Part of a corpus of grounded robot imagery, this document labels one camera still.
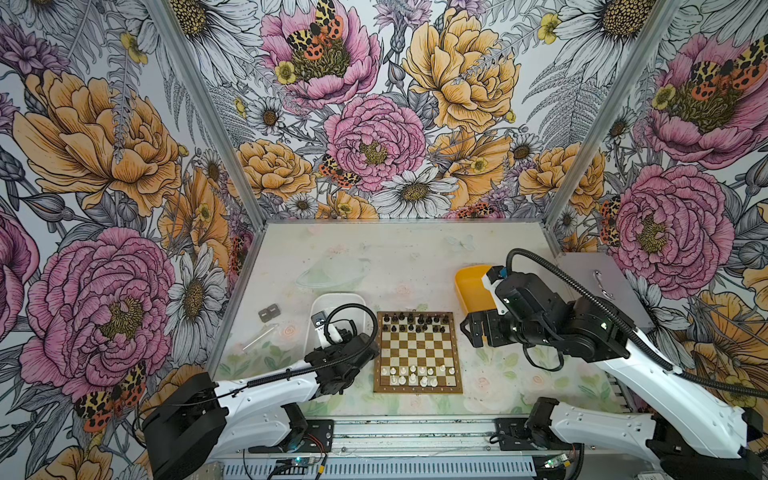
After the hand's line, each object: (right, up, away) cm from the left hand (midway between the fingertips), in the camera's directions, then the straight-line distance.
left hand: (336, 336), depth 85 cm
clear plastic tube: (-24, -2, +4) cm, 25 cm away
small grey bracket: (-22, +5, +9) cm, 25 cm away
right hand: (+35, +6, -21) cm, 41 cm away
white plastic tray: (-5, +8, +6) cm, 11 cm away
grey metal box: (+76, +18, +2) cm, 78 cm away
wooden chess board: (+23, -5, +2) cm, 23 cm away
